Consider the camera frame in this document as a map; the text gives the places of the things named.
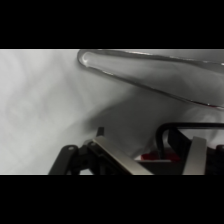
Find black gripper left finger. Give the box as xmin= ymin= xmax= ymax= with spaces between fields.
xmin=48 ymin=126 xmax=154 ymax=176

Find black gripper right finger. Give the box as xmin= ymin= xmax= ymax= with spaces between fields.
xmin=181 ymin=135 xmax=224 ymax=176

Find silver metal tongs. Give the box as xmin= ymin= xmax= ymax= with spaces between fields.
xmin=76 ymin=49 xmax=224 ymax=110

